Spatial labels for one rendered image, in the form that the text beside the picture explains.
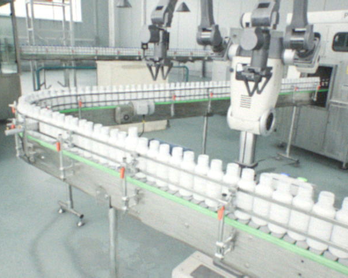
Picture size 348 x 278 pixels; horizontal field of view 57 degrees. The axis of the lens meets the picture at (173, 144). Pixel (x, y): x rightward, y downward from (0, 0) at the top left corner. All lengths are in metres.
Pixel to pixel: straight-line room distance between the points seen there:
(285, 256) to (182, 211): 0.38
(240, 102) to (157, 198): 0.69
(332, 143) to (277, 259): 3.84
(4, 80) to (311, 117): 5.07
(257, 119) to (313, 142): 3.36
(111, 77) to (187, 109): 2.27
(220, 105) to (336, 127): 1.85
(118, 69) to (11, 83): 2.09
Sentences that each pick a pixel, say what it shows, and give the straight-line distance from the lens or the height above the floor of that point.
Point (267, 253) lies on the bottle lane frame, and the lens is 1.08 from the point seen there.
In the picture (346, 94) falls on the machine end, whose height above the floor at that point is 0.99.
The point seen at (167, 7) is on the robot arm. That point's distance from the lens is 1.39.
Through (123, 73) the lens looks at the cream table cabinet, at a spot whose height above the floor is 1.03.
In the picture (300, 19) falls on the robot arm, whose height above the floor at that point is 1.65.
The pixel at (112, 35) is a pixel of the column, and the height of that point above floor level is 1.69.
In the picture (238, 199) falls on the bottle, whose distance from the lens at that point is 1.07.
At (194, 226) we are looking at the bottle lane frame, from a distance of 1.19.
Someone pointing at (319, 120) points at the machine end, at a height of 0.58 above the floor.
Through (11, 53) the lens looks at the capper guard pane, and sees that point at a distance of 6.44.
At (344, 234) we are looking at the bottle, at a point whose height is 1.08.
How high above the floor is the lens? 1.55
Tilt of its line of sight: 18 degrees down
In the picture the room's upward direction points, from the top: 2 degrees clockwise
